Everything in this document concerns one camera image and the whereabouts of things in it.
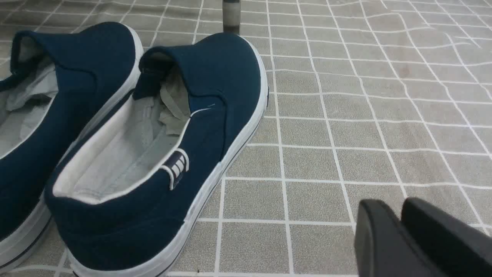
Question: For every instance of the steel shoe rack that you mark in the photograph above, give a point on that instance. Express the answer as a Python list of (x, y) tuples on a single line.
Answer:
[(231, 16)]

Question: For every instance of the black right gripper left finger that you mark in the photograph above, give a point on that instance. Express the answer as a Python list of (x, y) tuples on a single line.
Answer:
[(384, 248)]

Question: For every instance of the navy slip-on shoe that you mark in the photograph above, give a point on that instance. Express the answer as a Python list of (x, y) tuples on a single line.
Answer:
[(127, 196), (59, 88)]

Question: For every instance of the grey checkered floor mat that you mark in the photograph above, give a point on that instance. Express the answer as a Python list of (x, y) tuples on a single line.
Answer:
[(382, 99)]

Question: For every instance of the left navy slip-on shoe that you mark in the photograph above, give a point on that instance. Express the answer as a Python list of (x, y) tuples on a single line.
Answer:
[(59, 88)]

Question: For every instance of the right navy slip-on shoe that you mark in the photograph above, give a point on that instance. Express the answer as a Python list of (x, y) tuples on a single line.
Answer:
[(127, 196)]

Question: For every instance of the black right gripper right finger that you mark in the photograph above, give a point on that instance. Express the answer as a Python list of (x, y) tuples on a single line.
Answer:
[(456, 248)]

